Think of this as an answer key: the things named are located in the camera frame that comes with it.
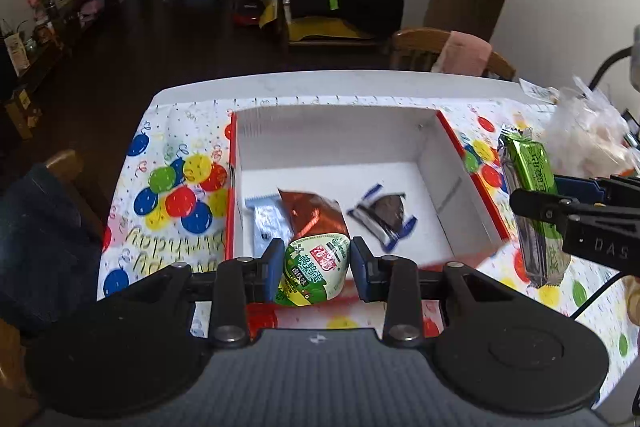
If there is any pink cloth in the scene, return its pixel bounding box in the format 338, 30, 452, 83
432, 31, 493, 78

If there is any white and blue snack packet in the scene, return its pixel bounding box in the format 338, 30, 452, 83
245, 196, 289, 259

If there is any black cable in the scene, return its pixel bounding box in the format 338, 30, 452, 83
570, 271, 627, 323

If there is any red cardboard box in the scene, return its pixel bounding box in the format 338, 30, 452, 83
225, 104, 512, 269

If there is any brown paper bag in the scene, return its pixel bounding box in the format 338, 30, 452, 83
2, 32, 32, 76

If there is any red foil snack packet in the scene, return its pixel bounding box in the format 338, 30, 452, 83
274, 188, 352, 308

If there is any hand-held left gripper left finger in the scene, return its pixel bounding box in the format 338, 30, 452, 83
100, 238, 286, 349

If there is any green and silver snack packet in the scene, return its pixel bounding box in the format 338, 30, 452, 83
497, 126, 572, 289

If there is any clear plastic bag of buns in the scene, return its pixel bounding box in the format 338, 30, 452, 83
542, 88, 637, 178

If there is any dark chocolate snack packet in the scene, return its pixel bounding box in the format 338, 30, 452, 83
347, 184, 418, 251

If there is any dark television stand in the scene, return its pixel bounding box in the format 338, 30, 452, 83
0, 0, 126, 140

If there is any balloon print tablecloth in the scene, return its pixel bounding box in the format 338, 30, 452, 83
97, 97, 632, 413

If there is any wooden chair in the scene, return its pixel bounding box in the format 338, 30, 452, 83
390, 27, 517, 81
0, 149, 85, 408

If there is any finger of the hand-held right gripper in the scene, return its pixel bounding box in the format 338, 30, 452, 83
554, 174, 640, 204
509, 188, 608, 233

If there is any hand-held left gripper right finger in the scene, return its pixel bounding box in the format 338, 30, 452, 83
350, 236, 531, 349

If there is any grey desk lamp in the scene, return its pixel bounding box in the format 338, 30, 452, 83
587, 24, 640, 94

